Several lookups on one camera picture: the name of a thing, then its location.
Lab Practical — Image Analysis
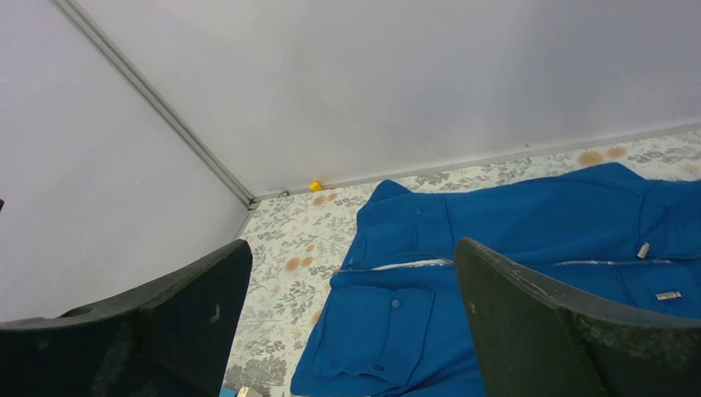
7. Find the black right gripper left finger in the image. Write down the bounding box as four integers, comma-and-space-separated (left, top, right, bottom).
1, 240, 253, 396

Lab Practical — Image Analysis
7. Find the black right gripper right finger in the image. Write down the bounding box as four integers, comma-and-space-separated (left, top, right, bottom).
454, 238, 700, 396

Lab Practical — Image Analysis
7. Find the blue white striped block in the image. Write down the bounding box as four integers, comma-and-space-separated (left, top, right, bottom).
219, 386, 263, 397

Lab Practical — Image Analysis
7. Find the floral patterned table mat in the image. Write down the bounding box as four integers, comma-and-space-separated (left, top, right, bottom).
222, 129, 700, 396

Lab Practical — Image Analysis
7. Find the blue zip-up jacket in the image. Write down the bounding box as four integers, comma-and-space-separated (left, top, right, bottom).
290, 163, 700, 396

